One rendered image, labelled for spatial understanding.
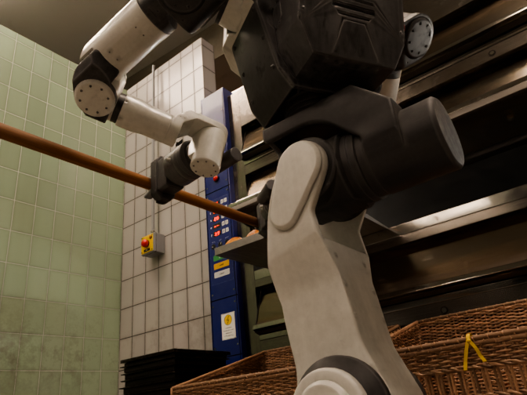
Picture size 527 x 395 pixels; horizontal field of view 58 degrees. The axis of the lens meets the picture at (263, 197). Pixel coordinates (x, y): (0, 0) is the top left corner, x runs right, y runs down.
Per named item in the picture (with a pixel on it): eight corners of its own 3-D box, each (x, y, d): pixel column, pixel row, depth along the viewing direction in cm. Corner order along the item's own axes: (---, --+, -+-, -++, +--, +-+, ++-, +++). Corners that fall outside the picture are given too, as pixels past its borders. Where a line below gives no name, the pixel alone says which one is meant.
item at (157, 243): (151, 259, 243) (151, 240, 247) (165, 253, 238) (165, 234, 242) (139, 255, 238) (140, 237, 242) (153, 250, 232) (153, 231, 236)
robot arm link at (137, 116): (158, 154, 101) (66, 117, 96) (163, 132, 110) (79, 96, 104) (176, 114, 96) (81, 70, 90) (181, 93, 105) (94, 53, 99)
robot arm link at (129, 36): (48, 82, 90) (129, 3, 83) (67, 59, 101) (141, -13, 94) (96, 125, 96) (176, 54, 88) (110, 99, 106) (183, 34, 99)
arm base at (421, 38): (429, 69, 103) (439, 12, 98) (387, 75, 97) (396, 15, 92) (378, 56, 114) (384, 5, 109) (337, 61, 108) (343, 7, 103)
